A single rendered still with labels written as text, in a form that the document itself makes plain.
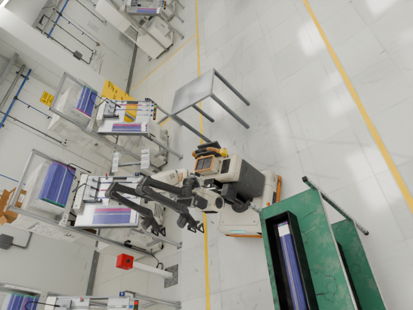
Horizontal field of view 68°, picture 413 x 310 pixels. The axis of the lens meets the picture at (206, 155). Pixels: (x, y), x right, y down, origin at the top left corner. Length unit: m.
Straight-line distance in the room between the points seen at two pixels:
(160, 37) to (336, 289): 6.70
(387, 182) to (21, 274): 4.55
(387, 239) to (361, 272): 0.49
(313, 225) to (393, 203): 1.09
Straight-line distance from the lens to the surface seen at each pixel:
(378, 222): 2.92
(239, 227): 3.18
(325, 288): 1.90
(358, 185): 3.08
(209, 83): 3.83
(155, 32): 7.63
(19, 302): 3.42
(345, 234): 2.58
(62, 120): 4.64
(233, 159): 2.82
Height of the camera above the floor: 2.68
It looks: 37 degrees down
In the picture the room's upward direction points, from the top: 55 degrees counter-clockwise
